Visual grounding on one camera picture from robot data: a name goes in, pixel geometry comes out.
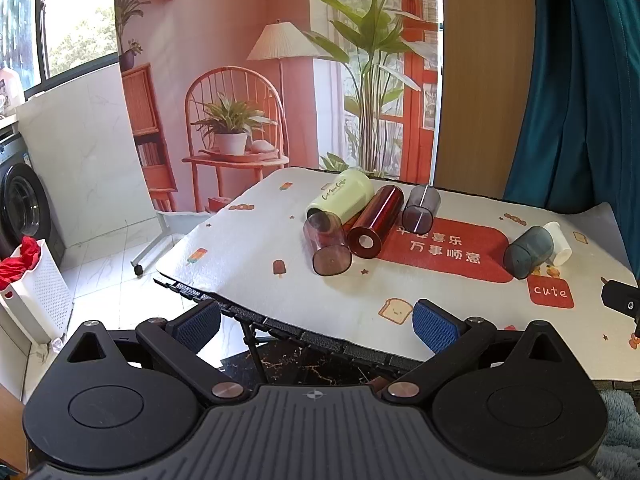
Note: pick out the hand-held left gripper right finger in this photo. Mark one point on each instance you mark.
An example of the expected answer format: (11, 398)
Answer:
(435, 322)

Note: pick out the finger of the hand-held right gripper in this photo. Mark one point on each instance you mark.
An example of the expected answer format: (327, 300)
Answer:
(620, 300)

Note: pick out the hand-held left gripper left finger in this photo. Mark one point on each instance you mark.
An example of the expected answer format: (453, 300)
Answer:
(197, 322)

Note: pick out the white cup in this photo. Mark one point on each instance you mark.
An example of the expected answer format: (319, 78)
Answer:
(560, 247)

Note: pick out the blue-grey transparent cup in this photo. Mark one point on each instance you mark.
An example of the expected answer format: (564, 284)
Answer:
(527, 252)

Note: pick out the grey transparent cup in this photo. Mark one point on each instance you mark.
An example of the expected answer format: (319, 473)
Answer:
(420, 207)

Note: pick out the red transparent cup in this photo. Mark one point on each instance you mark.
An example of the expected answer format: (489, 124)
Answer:
(375, 220)

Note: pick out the brown transparent cup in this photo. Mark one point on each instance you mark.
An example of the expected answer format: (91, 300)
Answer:
(327, 250)

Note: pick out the pale green cup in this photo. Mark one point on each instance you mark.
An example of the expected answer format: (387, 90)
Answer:
(345, 195)

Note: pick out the white wheeled poster stand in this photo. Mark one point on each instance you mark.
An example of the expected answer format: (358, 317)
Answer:
(150, 250)

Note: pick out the printed white table mat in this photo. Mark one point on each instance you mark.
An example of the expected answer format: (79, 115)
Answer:
(250, 240)

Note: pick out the blue fluffy rug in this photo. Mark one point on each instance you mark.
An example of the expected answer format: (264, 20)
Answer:
(622, 425)

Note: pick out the white laundry basket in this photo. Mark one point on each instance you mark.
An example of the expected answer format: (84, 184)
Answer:
(45, 290)

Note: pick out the red cloth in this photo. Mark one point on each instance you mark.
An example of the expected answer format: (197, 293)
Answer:
(20, 260)

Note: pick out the white marble board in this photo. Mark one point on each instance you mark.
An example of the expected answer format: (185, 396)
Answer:
(80, 150)

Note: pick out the grey washing machine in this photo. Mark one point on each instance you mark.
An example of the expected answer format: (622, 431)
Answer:
(22, 200)

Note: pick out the teal curtain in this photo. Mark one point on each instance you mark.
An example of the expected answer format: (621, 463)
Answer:
(575, 85)

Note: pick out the wooden panel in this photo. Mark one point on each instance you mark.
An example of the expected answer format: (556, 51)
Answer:
(480, 85)

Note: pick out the white bottle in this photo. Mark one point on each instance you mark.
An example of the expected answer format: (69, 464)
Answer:
(10, 87)

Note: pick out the window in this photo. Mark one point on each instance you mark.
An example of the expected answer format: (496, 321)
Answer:
(75, 15)

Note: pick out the pink room wall poster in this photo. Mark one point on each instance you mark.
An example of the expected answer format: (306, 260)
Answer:
(225, 35)

